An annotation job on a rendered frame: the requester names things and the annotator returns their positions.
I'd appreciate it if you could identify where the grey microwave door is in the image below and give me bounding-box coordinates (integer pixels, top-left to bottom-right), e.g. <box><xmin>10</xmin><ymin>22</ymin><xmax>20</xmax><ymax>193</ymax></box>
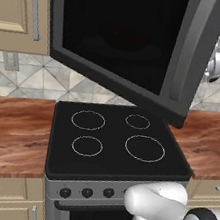
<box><xmin>27</xmin><ymin>0</ymin><xmax>220</xmax><ymax>135</ymax></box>

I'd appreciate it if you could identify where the black hob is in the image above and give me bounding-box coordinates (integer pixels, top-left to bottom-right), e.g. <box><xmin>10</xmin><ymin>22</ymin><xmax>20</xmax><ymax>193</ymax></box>
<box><xmin>42</xmin><ymin>93</ymin><xmax>203</xmax><ymax>203</ymax></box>

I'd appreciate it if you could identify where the black oven knob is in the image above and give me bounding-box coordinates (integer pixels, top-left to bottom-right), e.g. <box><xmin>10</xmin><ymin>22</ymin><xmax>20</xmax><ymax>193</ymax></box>
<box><xmin>80</xmin><ymin>186</ymin><xmax>95</xmax><ymax>200</ymax></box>
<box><xmin>58</xmin><ymin>186</ymin><xmax>73</xmax><ymax>201</ymax></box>
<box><xmin>102</xmin><ymin>186</ymin><xmax>116</xmax><ymax>200</ymax></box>

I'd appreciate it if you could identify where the black oven door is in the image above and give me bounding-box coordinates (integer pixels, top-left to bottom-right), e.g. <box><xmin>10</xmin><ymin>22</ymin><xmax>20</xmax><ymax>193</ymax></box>
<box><xmin>50</xmin><ymin>193</ymin><xmax>138</xmax><ymax>220</ymax></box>

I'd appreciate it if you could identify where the grey microwave door handle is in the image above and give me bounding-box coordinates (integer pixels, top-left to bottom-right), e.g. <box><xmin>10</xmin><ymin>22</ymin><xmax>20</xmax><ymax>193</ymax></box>
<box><xmin>166</xmin><ymin>0</ymin><xmax>219</xmax><ymax>106</ymax></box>

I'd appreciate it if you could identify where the grey cupboard door handle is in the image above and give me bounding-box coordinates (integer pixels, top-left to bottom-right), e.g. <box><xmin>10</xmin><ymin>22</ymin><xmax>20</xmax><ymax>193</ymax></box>
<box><xmin>20</xmin><ymin>0</ymin><xmax>47</xmax><ymax>42</ymax></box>

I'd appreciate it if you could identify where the grey wall socket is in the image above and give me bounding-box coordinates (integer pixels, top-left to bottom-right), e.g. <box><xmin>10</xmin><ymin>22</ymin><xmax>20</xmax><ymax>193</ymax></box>
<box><xmin>0</xmin><ymin>50</ymin><xmax>23</xmax><ymax>73</ymax></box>

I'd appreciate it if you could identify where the beige wall cupboard door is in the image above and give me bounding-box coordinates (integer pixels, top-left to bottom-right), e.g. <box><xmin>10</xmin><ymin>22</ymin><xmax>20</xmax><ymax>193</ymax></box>
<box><xmin>0</xmin><ymin>0</ymin><xmax>59</xmax><ymax>60</ymax></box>

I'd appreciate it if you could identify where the grey base cupboard handle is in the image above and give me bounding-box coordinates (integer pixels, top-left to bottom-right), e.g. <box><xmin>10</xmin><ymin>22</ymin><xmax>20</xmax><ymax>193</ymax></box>
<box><xmin>30</xmin><ymin>204</ymin><xmax>42</xmax><ymax>220</ymax></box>

